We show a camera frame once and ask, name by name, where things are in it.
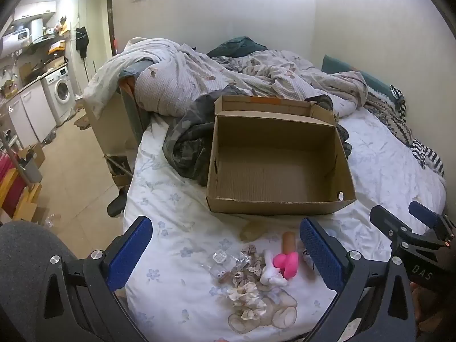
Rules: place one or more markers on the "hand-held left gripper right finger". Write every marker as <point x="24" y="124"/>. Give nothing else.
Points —
<point x="320" y="256"/>

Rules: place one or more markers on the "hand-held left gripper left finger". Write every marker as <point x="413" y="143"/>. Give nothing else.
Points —
<point x="130" y="253"/>

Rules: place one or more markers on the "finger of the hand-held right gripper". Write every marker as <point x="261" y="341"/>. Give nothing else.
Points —
<point x="424" y="215"/>
<point x="386" y="221"/>

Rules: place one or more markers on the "tan cylinder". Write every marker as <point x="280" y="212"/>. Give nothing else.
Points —
<point x="288" y="243"/>

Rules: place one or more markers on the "pink soft toy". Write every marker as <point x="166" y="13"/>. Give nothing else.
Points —
<point x="285" y="263"/>

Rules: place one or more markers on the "translucent silicone insole pad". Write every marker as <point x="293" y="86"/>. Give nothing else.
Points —
<point x="253" y="231"/>

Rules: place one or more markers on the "cream scrunchie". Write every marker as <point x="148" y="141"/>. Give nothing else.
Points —
<point x="244" y="290"/>
<point x="251" y="310"/>

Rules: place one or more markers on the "clear plastic bag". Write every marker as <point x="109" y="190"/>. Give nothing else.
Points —
<point x="222" y="262"/>

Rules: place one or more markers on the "white floral bed sheet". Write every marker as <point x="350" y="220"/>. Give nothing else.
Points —
<point x="171" y="221"/>

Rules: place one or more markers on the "black white striped cloth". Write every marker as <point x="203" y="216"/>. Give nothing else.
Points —
<point x="427" y="156"/>

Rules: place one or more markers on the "patterned knit blanket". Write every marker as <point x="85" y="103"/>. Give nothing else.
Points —
<point x="388" y="117"/>

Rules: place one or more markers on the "person's left leg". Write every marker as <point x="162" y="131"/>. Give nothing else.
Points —
<point x="25" y="263"/>

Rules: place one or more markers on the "black white checkered cloth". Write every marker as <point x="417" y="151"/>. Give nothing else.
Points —
<point x="395" y="94"/>

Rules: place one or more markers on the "camouflage cloth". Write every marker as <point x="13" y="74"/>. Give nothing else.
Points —
<point x="188" y="142"/>

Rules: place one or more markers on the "tan wooden board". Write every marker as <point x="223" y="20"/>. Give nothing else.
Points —
<point x="107" y="128"/>

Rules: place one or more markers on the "grey bin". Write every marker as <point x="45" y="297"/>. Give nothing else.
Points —
<point x="30" y="170"/>

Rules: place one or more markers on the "red yellow rack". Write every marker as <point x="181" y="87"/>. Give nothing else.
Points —
<point x="14" y="192"/>

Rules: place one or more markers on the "small cardboard box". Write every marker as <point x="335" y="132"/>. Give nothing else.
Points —
<point x="35" y="153"/>

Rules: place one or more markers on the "green pillow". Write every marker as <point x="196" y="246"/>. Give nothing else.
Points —
<point x="374" y="82"/>

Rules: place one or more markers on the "white floor cabinet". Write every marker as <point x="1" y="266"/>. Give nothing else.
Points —
<point x="30" y="114"/>

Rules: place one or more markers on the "white washing machine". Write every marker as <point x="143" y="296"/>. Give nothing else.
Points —
<point x="60" y="92"/>

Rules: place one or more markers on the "pale printed duvet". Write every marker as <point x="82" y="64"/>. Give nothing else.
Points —
<point x="185" y="74"/>

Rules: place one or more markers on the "black hanging garment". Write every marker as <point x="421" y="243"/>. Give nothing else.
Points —
<point x="82" y="41"/>

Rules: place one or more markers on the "dark green cloth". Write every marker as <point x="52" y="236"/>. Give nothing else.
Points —
<point x="238" y="46"/>

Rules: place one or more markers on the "dark wooden door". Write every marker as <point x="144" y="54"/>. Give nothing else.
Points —
<point x="109" y="25"/>

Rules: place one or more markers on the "white water heater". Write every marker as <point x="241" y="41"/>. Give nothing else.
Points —
<point x="14" y="42"/>

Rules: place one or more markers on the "white wall cabinet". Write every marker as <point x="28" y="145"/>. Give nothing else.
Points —
<point x="35" y="10"/>

